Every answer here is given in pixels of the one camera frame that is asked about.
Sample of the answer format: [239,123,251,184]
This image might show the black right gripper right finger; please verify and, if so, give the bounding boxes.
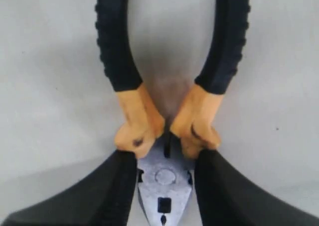
[194,150,319,226]

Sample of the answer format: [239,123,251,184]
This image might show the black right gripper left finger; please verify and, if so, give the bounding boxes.
[3,150,137,226]

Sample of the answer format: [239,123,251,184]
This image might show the orange black handled pliers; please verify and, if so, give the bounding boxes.
[95,0,250,226]

